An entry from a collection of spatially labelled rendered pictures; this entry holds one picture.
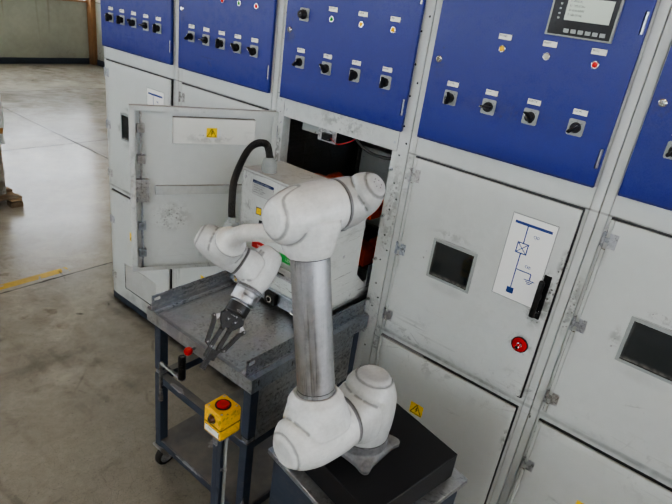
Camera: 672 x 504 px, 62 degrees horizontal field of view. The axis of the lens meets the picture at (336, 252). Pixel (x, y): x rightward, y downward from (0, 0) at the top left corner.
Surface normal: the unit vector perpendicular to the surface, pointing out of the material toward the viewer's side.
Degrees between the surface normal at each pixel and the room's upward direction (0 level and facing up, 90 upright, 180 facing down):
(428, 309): 90
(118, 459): 0
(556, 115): 90
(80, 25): 90
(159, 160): 90
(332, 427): 75
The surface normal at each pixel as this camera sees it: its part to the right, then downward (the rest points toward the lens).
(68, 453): 0.13, -0.90
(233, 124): 0.40, 0.43
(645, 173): -0.63, 0.25
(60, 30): 0.76, 0.36
